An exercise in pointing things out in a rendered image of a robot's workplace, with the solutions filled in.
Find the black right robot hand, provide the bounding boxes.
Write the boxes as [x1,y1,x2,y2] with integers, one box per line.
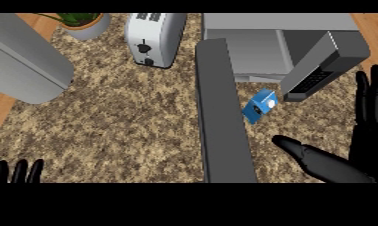
[271,64,378,184]

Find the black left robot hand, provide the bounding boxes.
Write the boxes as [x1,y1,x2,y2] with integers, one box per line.
[0,158,46,184]

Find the blue milk carton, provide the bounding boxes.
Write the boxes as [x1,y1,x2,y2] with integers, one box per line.
[241,88,280,125]

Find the dark grey microwave door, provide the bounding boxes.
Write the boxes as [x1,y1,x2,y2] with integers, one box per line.
[194,38,260,184]

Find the grey microwave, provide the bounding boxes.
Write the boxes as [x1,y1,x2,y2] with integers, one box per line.
[201,13,373,103]

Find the large grey rounded appliance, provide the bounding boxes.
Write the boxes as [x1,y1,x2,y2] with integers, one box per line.
[0,13,77,105]

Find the potted green plant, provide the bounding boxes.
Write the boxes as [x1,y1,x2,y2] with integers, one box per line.
[33,13,113,41]

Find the silver toaster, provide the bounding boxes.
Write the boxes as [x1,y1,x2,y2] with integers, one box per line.
[123,13,190,69]

